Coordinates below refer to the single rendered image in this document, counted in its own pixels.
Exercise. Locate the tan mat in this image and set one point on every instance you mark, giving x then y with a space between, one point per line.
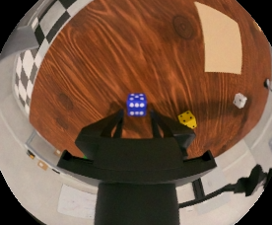
221 38

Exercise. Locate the white die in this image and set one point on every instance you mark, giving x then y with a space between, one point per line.
239 100

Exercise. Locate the yellow die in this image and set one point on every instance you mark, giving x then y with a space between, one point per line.
188 119

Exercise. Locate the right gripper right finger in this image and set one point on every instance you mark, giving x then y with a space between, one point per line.
171 128

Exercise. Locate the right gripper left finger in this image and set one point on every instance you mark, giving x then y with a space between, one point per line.
105 126

